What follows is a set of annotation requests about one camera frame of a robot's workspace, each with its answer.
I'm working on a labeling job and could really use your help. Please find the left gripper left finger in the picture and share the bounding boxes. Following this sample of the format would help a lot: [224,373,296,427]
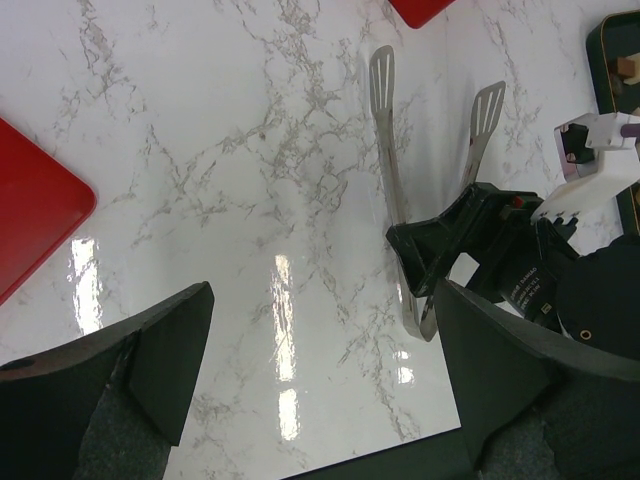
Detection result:
[1,282,214,479]

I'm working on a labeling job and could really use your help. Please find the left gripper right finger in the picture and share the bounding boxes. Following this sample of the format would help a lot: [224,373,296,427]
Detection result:
[434,280,639,479]

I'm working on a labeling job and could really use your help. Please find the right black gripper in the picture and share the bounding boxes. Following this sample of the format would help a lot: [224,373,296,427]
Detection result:
[386,183,575,320]

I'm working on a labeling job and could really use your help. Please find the metal tongs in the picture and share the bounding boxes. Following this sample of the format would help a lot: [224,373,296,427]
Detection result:
[368,45,506,342]

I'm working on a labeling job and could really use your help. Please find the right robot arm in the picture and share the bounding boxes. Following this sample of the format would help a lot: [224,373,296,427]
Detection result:
[386,183,639,360]

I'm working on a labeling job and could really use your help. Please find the red chocolate box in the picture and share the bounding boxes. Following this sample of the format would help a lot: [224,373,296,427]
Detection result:
[389,0,454,29]

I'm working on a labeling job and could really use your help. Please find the tan square chocolate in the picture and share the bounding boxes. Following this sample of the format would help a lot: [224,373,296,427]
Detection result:
[613,54,640,85]

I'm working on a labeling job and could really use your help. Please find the red box lid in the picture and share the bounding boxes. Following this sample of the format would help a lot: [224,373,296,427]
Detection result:
[0,121,97,301]

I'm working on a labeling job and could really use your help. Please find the dark green tray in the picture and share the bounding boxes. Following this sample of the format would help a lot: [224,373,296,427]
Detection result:
[585,10,640,241]

